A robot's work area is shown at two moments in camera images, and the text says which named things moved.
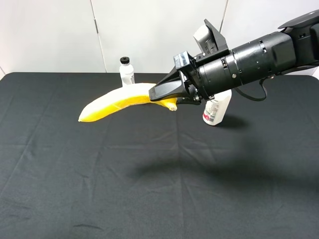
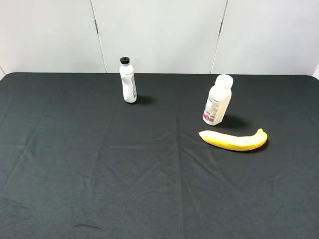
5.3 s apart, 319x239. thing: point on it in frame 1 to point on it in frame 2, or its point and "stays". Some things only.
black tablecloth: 146,172 stays
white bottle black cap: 126,71 stays
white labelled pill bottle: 215,109 stays
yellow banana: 120,98 to 234,142
